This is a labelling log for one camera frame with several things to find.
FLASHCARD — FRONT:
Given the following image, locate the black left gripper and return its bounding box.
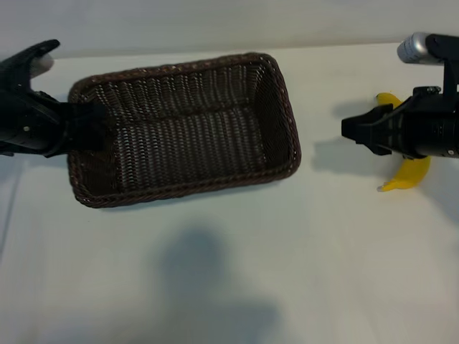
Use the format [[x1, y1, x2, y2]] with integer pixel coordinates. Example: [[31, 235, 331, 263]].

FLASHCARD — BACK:
[[0, 89, 108, 158]]

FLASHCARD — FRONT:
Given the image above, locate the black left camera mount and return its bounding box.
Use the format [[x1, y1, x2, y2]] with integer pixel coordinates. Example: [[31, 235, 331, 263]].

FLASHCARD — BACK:
[[0, 39, 61, 95]]

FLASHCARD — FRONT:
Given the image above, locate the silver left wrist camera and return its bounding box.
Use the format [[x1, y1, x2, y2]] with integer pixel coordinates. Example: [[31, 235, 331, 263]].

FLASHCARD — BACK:
[[30, 53, 55, 78]]

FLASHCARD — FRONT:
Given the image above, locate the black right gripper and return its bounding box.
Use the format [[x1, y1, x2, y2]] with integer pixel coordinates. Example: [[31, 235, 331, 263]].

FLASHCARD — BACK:
[[341, 85, 445, 161]]

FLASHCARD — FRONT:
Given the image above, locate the dark brown wicker basket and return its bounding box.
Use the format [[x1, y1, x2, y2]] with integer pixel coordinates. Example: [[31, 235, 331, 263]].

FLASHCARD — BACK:
[[67, 52, 302, 209]]

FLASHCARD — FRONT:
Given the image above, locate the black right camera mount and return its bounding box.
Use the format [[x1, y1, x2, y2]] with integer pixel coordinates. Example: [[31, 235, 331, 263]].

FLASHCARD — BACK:
[[426, 34, 459, 115]]

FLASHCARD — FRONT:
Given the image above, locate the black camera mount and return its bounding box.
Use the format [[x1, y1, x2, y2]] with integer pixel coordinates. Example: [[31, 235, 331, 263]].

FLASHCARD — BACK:
[[0, 39, 61, 95], [426, 34, 459, 115]]

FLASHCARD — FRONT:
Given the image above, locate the yellow banana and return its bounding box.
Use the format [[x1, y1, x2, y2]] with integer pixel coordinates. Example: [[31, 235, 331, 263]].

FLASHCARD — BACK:
[[375, 92, 432, 194]]

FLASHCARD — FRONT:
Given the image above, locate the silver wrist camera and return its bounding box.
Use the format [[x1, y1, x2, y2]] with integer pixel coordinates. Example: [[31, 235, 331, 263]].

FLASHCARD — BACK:
[[397, 32, 440, 65], [30, 53, 55, 78]]

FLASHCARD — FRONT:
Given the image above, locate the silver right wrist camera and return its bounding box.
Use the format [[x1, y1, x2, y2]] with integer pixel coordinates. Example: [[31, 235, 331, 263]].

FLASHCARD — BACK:
[[397, 32, 440, 65]]

